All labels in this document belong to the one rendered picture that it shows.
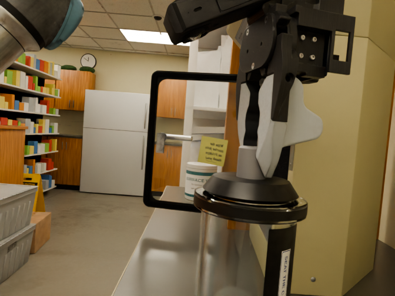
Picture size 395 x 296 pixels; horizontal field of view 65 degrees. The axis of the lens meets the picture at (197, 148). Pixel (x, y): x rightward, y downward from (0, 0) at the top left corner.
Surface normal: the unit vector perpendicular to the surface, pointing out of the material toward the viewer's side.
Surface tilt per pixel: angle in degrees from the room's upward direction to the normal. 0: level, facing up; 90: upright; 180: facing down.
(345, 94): 90
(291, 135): 86
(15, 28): 129
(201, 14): 90
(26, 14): 95
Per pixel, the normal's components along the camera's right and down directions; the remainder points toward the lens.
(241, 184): -0.25, -0.57
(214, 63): -0.05, -0.07
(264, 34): -0.96, -0.06
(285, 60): 0.27, -0.11
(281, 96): 0.23, 0.34
